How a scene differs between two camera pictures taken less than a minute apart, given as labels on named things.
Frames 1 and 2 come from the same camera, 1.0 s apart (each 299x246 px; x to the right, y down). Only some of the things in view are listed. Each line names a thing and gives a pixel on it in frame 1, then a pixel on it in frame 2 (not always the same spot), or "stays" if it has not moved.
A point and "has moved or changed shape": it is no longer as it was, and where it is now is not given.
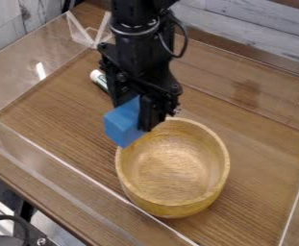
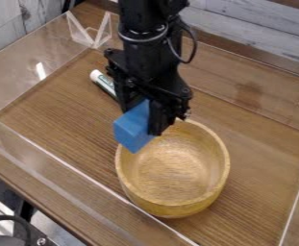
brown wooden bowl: x=172 y=169 stays
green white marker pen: x=98 y=78 stays
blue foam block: x=122 y=122 has moved or changed shape
